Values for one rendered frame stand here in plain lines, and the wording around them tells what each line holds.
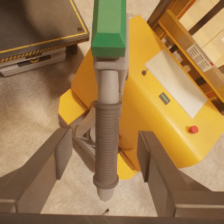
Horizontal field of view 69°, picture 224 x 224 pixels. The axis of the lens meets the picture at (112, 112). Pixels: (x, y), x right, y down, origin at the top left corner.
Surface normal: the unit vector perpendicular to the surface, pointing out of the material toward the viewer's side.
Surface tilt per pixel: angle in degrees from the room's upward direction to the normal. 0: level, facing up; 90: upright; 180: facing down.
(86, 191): 0
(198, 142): 0
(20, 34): 0
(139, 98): 45
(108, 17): 16
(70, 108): 22
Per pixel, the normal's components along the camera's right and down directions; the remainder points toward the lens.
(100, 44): -0.01, 0.50
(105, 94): -0.27, 0.22
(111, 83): 0.27, 0.19
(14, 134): 0.29, -0.24
